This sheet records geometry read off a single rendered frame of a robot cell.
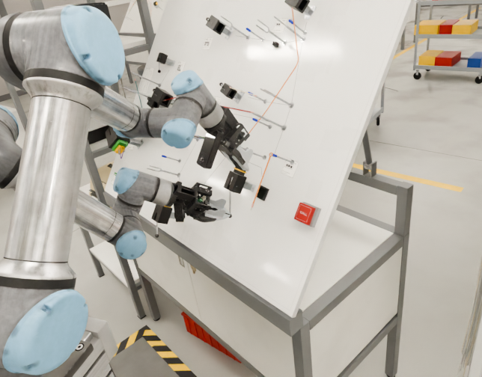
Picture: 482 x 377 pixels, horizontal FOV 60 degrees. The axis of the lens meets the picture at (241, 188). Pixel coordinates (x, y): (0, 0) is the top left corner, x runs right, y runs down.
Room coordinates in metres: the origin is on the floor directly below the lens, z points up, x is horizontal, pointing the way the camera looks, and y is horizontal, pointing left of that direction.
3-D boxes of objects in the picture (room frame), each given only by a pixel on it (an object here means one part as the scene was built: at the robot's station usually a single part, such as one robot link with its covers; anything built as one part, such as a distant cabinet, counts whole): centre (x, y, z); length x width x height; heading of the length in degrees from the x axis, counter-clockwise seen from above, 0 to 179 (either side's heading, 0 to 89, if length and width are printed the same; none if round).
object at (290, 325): (1.29, 0.26, 0.83); 1.18 x 0.05 x 0.06; 38
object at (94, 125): (2.07, 0.68, 1.09); 0.35 x 0.33 x 0.07; 38
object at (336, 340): (1.49, 0.01, 0.60); 1.17 x 0.58 x 0.40; 38
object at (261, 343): (1.09, 0.08, 0.60); 0.55 x 0.03 x 0.39; 38
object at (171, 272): (1.52, 0.41, 0.60); 0.55 x 0.02 x 0.39; 38
